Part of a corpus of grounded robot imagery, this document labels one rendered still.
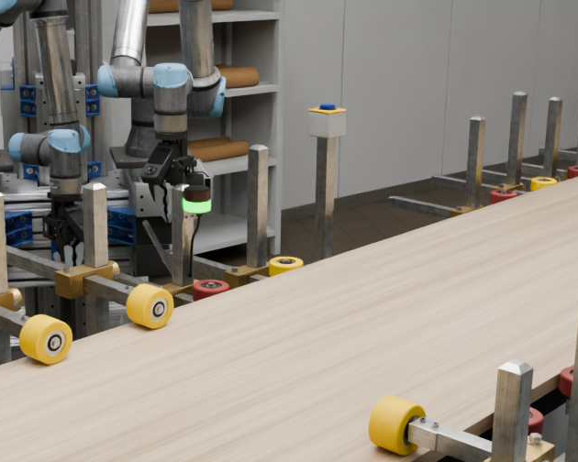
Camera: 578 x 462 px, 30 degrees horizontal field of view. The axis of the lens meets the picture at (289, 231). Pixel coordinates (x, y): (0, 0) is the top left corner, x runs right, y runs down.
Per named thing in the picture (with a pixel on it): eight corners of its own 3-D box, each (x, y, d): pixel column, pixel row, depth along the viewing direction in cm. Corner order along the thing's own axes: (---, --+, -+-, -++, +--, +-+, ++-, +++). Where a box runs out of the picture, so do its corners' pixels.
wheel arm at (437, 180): (430, 186, 376) (431, 174, 375) (436, 185, 379) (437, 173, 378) (544, 209, 349) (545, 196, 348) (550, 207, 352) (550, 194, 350)
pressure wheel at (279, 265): (270, 311, 256) (271, 264, 253) (266, 300, 264) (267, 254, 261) (304, 311, 257) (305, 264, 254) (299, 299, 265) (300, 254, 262)
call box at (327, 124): (307, 138, 281) (307, 108, 279) (324, 135, 286) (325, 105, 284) (328, 142, 277) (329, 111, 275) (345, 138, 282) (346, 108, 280)
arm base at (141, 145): (123, 148, 316) (122, 114, 314) (175, 147, 320) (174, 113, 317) (127, 159, 302) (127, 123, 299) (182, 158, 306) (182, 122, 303)
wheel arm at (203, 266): (161, 265, 285) (161, 248, 284) (171, 262, 288) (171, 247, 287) (286, 303, 258) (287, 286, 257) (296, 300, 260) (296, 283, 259)
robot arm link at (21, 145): (36, 158, 280) (70, 162, 275) (5, 165, 270) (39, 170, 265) (35, 126, 278) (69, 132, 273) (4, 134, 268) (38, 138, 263)
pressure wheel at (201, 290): (185, 332, 242) (184, 282, 239) (210, 323, 248) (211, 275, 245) (211, 341, 237) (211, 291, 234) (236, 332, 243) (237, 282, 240)
